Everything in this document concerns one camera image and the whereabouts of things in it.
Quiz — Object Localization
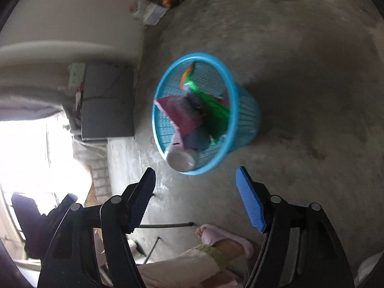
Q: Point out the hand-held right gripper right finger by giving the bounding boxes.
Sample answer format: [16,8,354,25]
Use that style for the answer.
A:
[236,166,356,288]

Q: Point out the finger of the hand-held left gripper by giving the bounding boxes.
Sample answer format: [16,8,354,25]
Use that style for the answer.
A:
[55,193,79,216]

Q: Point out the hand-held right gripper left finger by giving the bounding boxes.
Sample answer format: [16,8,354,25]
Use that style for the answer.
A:
[37,168,156,288]

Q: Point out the white strawberry drink bottle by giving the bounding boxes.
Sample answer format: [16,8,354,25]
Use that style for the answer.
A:
[166,132,198,173]

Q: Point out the blue mesh wastebasket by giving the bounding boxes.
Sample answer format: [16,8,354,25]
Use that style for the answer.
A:
[152,53,261,176]

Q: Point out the green foil snack bag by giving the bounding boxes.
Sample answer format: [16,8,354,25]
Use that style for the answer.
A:
[181,61,232,145]

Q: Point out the pink foil wrapper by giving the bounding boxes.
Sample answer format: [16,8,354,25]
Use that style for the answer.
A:
[154,94,205,139]

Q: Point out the pink slipper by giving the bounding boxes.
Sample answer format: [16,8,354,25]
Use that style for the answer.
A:
[196,223,254,259]

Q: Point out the cream fleece pants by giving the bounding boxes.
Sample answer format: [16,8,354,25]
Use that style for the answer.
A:
[136,243,242,288]

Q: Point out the grey cabinet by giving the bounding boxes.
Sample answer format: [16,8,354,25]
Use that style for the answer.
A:
[80,62,135,141]

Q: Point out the clear plastic bag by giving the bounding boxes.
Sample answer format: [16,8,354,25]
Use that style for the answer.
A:
[142,1,168,27]

